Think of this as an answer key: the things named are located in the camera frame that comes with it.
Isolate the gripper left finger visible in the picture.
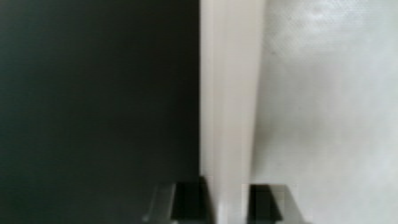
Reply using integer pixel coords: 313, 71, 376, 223
143, 177, 214, 224

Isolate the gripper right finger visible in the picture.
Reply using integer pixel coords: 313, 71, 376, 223
248, 184, 312, 224

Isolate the white desk top tray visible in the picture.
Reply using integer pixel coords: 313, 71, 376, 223
201, 0, 398, 224

